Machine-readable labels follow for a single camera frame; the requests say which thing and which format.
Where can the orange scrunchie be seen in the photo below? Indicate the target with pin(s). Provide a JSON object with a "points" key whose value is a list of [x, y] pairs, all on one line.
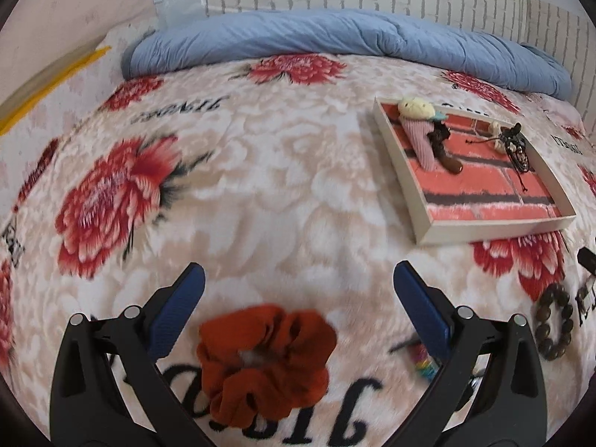
{"points": [[279, 372]]}

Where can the dark brown hair clip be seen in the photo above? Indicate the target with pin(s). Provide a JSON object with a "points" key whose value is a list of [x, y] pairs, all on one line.
{"points": [[440, 137]]}

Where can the floral printed blanket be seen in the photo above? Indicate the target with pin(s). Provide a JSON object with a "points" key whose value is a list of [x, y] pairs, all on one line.
{"points": [[279, 195]]}

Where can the cream plush pink hair clip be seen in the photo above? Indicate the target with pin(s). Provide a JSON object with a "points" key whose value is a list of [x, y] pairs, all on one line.
{"points": [[419, 144]]}

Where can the small cream ornament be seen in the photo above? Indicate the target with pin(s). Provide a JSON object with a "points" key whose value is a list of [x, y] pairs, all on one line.
{"points": [[495, 128]]}

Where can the yellow tape strip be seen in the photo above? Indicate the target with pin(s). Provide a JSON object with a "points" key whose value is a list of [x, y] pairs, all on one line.
{"points": [[88, 57]]}

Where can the red lined jewelry tray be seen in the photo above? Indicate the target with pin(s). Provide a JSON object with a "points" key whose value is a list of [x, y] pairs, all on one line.
{"points": [[465, 186]]}

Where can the rolled blue duvet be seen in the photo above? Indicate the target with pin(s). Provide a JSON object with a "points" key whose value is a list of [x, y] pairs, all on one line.
{"points": [[302, 32]]}

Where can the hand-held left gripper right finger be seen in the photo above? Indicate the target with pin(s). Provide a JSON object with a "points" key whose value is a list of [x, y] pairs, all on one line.
{"points": [[421, 309]]}

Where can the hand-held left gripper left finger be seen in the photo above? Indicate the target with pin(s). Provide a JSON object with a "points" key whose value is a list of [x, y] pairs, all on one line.
{"points": [[179, 309]]}

